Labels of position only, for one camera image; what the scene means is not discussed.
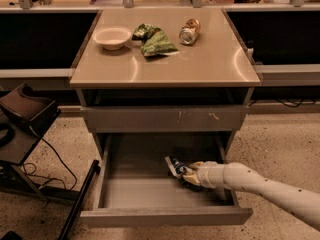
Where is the green chip bag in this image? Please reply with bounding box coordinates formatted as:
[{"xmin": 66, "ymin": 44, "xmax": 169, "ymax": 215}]
[{"xmin": 131, "ymin": 24, "xmax": 179, "ymax": 57}]

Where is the open middle drawer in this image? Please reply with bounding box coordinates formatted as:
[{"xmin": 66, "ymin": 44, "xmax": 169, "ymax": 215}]
[{"xmin": 81, "ymin": 133, "xmax": 253, "ymax": 228}]

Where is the crushed gold soda can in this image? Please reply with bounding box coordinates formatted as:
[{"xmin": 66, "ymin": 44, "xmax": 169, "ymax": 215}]
[{"xmin": 179, "ymin": 19, "xmax": 201, "ymax": 45}]

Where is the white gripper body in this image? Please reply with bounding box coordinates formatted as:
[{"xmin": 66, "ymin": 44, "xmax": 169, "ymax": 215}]
[{"xmin": 196, "ymin": 161, "xmax": 225, "ymax": 189}]

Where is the blue chip bag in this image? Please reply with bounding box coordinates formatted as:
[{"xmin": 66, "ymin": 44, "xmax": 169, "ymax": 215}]
[{"xmin": 165, "ymin": 156, "xmax": 203, "ymax": 192}]

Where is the closed top drawer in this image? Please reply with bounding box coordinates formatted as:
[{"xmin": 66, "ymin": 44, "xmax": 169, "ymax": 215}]
[{"xmin": 81, "ymin": 105, "xmax": 248, "ymax": 133}]

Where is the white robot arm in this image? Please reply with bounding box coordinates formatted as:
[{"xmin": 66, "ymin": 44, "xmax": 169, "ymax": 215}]
[{"xmin": 179, "ymin": 161, "xmax": 320, "ymax": 230}]

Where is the white bowl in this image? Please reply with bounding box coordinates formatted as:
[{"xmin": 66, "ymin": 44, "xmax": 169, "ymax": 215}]
[{"xmin": 92, "ymin": 26, "xmax": 132, "ymax": 51}]

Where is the grey drawer cabinet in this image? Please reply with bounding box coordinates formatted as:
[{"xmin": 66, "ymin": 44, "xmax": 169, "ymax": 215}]
[{"xmin": 70, "ymin": 7, "xmax": 260, "ymax": 150}]

